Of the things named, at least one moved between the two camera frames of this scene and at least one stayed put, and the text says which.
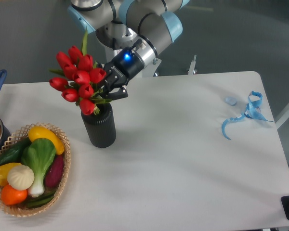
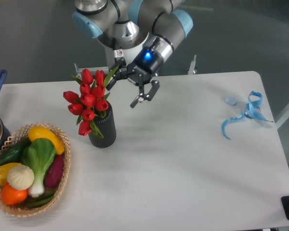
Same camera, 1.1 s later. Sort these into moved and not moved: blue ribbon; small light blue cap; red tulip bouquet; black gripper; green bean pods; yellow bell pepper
Moved: black gripper; red tulip bouquet
Not moved: small light blue cap; blue ribbon; yellow bell pepper; green bean pods
